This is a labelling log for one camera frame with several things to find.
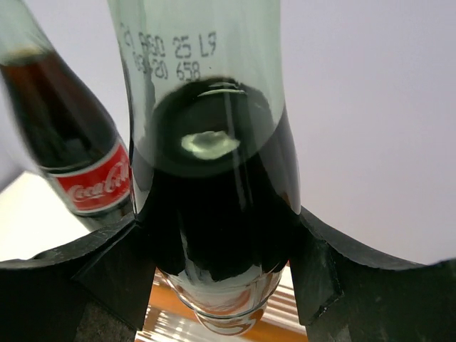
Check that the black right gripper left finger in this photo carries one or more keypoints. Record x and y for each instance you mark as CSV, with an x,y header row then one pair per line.
x,y
95,288

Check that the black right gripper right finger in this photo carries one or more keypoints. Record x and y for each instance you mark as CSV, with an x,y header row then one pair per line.
x,y
348,291

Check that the cola glass bottle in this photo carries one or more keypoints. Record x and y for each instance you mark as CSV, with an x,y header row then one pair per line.
x,y
67,131
214,174

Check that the orange wooden shelf rack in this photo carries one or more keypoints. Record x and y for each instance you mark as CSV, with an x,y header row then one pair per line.
x,y
168,319

